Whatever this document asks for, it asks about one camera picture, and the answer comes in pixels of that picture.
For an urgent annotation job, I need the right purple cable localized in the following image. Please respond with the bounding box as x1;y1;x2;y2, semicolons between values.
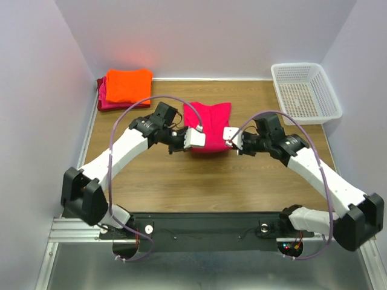
231;109;334;260

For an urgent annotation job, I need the crimson t shirt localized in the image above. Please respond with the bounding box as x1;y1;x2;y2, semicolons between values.
190;101;232;153

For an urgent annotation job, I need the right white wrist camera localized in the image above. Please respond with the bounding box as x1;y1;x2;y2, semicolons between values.
223;127;243;150

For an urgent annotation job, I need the folded dark red t shirt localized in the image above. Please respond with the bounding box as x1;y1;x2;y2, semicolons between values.
97;76;152;112

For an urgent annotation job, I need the folded orange t shirt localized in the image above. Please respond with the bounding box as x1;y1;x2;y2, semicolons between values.
106;68;153;103

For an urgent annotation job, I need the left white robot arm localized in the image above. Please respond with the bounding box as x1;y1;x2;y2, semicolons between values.
60;102;200;238

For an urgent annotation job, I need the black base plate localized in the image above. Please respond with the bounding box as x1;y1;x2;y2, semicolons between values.
99;211;313;253

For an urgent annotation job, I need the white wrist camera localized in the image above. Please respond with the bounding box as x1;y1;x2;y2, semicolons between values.
183;125;206;149
223;127;243;150

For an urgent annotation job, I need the white plastic basket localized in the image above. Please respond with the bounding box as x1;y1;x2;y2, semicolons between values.
271;62;342;125

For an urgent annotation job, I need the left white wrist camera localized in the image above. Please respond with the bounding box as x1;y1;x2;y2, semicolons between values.
183;125;206;149

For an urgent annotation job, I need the folded pink t shirt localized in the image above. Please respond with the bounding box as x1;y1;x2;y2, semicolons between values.
97;76;134;112

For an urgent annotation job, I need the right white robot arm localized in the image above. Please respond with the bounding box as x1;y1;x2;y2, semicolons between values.
223;111;385;251

